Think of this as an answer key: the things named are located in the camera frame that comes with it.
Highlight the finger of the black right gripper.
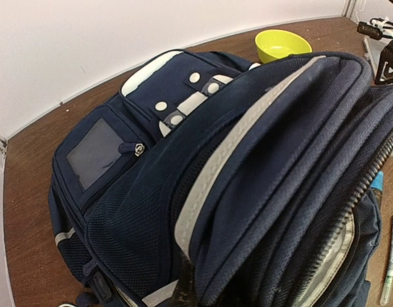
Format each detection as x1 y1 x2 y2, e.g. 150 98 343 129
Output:
374 40 393 85

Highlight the black blue highlighter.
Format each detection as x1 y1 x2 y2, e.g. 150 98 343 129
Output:
371 171 384 206

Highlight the navy blue student backpack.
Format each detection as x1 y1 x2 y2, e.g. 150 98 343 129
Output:
49 50 393 306

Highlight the white charger with cable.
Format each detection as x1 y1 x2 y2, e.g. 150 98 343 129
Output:
59 303 76 307

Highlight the white green marker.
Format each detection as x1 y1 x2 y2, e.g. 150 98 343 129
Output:
380 219 393 306

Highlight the lime green bowl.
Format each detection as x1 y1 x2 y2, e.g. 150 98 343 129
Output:
255 29 312 64

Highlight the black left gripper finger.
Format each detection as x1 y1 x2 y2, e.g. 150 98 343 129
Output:
172 255 202 307

